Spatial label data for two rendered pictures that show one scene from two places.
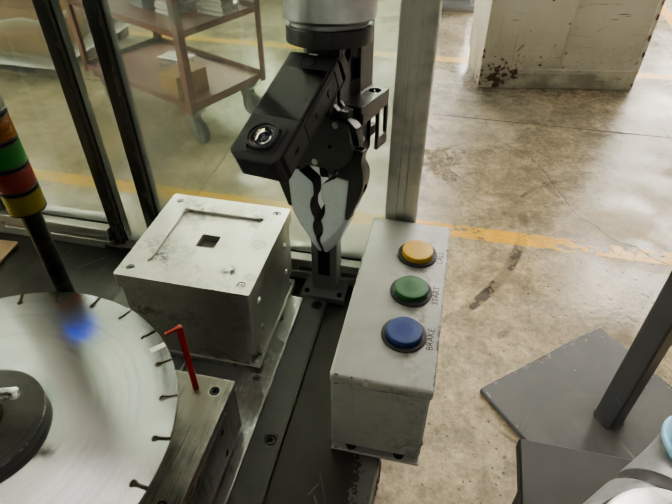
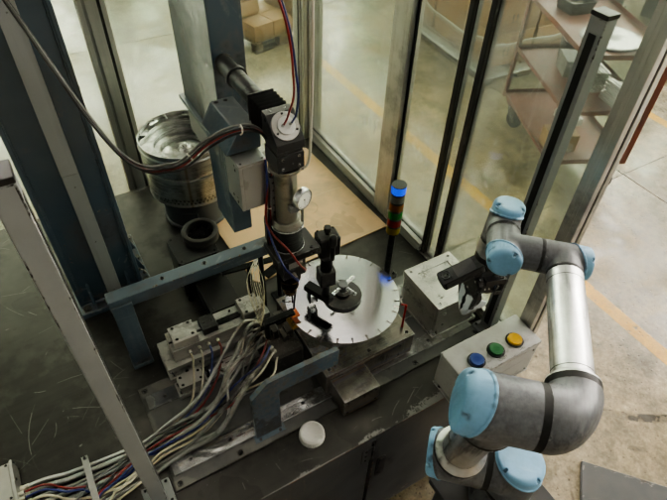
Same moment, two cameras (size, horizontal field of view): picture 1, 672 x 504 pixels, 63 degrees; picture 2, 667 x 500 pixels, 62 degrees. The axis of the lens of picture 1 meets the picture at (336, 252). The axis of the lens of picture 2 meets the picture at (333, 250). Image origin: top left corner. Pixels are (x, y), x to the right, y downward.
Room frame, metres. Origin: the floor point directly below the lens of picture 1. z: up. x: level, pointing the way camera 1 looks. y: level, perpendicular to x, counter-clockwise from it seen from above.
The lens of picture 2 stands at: (-0.49, -0.41, 2.17)
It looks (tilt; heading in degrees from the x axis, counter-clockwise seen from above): 45 degrees down; 46
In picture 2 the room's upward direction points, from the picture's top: 2 degrees clockwise
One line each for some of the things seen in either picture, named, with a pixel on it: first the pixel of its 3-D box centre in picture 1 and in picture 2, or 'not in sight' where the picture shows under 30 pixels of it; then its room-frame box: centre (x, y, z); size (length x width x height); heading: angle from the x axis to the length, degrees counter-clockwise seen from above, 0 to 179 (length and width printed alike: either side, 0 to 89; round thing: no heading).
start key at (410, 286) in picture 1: (411, 291); (495, 350); (0.47, -0.09, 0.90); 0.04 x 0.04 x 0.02
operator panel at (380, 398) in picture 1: (394, 330); (485, 361); (0.47, -0.08, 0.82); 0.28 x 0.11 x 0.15; 167
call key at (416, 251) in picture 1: (417, 254); (514, 340); (0.54, -0.11, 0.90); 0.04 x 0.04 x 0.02
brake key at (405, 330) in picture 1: (403, 335); (476, 360); (0.40, -0.08, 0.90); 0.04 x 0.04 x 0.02
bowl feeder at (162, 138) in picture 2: not in sight; (191, 175); (0.24, 1.09, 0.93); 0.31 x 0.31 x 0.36
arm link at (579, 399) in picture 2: not in sight; (569, 335); (0.28, -0.27, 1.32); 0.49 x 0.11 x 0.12; 34
